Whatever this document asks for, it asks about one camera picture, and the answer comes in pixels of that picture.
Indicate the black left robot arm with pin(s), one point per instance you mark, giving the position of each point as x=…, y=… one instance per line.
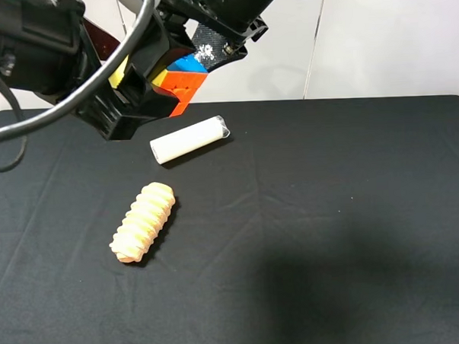
x=54, y=62

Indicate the twisted bread roll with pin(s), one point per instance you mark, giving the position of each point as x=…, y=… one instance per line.
x=143, y=222

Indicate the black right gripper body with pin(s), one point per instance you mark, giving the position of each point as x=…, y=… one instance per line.
x=236, y=20

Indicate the white cylindrical tube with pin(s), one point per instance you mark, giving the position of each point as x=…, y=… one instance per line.
x=181, y=142

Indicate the black tablecloth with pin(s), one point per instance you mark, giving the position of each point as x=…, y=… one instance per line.
x=314, y=222

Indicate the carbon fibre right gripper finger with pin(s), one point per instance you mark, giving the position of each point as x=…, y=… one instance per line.
x=213, y=50

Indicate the colourful puzzle cube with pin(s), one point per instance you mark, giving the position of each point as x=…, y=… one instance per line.
x=181, y=80

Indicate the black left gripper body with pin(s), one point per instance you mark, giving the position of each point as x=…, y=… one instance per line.
x=57, y=63

